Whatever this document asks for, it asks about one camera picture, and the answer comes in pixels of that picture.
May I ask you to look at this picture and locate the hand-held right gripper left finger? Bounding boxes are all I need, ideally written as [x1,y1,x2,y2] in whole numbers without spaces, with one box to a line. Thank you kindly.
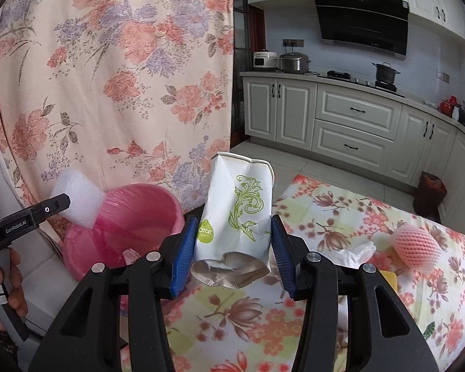
[29,213,202,372]

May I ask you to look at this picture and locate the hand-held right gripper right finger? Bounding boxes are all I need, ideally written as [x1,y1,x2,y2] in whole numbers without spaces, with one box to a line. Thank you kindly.
[270,214,438,372]

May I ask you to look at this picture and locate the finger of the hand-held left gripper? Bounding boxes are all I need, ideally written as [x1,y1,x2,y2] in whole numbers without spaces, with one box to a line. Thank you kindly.
[31,194,71,221]

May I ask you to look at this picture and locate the white foam block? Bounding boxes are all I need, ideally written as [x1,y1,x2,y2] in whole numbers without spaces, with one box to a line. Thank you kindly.
[50,170,107,228]

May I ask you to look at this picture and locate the pink lined waste bin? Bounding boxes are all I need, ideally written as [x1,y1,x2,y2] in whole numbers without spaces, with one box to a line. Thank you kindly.
[62,183,187,281]

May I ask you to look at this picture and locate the crushed green print paper cup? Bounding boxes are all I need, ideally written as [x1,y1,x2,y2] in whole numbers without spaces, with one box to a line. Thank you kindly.
[192,151,275,289]

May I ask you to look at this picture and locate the white plastic bag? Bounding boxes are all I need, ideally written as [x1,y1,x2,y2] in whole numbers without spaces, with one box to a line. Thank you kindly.
[335,240,376,266]

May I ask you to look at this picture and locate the pink foam fruit net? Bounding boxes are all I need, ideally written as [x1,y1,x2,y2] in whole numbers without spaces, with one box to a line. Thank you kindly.
[391,223,442,268]

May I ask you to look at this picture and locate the person's left hand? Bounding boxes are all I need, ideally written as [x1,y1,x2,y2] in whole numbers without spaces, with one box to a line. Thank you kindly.
[0,248,29,332]

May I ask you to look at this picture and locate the floral tablecloth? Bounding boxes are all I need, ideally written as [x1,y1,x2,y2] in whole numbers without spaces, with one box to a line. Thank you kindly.
[118,174,465,372]

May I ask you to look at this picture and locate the small yellow sponge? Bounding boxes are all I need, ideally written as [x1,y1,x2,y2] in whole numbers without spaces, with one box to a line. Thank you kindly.
[380,270,399,293]

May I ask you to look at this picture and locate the floral curtain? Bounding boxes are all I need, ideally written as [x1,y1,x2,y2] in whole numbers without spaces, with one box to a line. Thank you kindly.
[0,0,235,233]

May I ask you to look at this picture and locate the dark floor bin red bag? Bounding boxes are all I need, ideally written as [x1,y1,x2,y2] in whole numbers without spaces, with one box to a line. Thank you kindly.
[413,171,448,218]

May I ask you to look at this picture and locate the white kitchen base cabinets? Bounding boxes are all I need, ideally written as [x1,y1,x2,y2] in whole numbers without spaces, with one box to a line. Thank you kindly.
[240,70,465,233]

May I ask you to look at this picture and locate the wooden glass door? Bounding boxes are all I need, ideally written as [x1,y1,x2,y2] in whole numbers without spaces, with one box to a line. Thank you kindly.
[232,0,266,152]

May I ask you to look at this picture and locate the black gas stove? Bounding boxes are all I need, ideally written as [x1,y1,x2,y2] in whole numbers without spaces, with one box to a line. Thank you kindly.
[327,70,405,95]

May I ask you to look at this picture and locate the steel pressure cooker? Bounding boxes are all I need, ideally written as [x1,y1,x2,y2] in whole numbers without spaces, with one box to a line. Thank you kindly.
[278,50,311,74]

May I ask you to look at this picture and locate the white rice cooker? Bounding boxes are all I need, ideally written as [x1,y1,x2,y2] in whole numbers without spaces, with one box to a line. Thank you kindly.
[253,50,278,71]

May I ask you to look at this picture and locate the black cooking pot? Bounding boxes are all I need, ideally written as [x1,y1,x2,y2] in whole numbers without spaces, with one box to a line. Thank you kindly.
[372,62,401,85]

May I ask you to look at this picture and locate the black range hood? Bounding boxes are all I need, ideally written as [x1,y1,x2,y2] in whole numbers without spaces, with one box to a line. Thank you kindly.
[312,0,410,60]

